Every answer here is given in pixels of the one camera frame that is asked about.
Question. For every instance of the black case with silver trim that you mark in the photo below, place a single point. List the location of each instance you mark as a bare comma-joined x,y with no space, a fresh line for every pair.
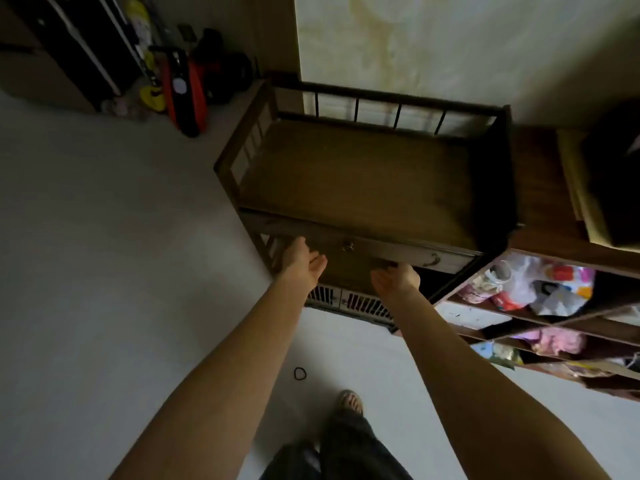
75,39

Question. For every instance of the yellow flat box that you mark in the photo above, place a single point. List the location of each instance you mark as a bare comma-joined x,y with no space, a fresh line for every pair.
575,184

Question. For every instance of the person's right foot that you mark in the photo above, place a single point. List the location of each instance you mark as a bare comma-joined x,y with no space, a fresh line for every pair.
351,400

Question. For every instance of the red and black scooter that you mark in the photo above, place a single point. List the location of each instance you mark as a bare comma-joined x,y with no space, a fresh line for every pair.
182,89

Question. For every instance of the person's left forearm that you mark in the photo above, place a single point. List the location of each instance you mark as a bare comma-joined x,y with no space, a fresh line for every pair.
225,369

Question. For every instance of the person's left hand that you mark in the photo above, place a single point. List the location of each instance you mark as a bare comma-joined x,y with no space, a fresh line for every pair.
302,264

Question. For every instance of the dark wooden drawer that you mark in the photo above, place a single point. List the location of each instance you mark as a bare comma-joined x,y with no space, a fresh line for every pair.
400,252

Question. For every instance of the dark wooden railed cabinet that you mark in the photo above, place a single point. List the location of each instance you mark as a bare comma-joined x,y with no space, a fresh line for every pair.
360,174

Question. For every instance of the person's right hand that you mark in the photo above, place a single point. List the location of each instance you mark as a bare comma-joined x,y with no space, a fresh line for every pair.
397,279

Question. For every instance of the pink fluffy slipper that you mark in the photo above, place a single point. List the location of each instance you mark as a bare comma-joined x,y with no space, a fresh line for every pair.
122,108

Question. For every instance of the person's right forearm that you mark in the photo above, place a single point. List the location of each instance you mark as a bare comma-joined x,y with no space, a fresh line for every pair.
475,384

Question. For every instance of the brown wooden cubby shelf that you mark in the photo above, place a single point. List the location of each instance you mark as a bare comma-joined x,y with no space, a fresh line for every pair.
540,194

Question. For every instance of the black and red bag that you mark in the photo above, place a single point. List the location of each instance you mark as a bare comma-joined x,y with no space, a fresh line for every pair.
220,64

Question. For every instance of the pink cloth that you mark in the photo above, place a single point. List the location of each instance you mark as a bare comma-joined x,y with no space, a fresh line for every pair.
555,340

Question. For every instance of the yellow toy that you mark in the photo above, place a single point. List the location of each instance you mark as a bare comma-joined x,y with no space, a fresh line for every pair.
152,97

